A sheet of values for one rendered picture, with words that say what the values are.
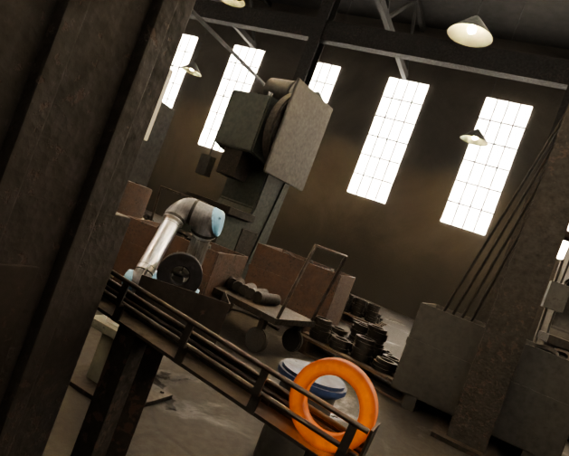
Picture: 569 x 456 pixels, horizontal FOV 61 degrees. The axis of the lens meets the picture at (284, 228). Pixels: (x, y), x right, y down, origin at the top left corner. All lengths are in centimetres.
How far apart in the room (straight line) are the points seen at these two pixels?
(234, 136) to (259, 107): 53
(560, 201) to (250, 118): 430
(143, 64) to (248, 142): 566
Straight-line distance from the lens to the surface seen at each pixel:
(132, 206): 549
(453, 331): 402
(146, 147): 680
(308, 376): 107
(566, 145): 395
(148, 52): 113
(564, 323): 652
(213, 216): 211
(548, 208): 383
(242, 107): 701
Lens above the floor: 98
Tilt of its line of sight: level
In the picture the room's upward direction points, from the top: 21 degrees clockwise
